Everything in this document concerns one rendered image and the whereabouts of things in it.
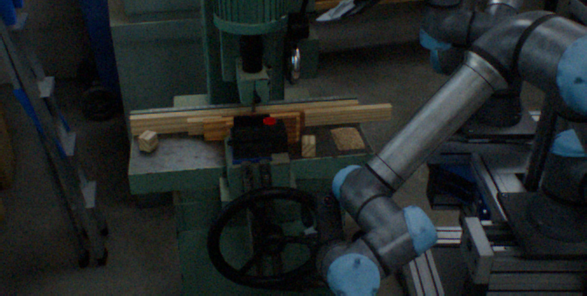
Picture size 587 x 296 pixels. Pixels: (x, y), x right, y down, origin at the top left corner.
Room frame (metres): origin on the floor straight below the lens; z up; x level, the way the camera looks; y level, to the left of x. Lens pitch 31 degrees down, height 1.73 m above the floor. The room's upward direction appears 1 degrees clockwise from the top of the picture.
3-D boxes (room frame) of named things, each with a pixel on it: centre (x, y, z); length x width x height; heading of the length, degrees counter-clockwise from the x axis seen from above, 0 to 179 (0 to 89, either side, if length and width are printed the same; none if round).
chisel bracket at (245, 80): (1.39, 0.10, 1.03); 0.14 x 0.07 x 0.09; 10
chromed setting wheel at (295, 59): (1.52, 0.00, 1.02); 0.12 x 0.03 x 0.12; 10
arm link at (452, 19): (1.31, -0.35, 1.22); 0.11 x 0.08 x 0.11; 64
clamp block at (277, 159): (1.18, 0.08, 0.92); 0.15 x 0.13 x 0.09; 100
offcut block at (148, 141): (1.27, 0.35, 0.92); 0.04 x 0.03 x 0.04; 159
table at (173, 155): (1.26, 0.09, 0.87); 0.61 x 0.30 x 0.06; 100
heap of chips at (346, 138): (1.32, -0.15, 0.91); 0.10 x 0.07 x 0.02; 10
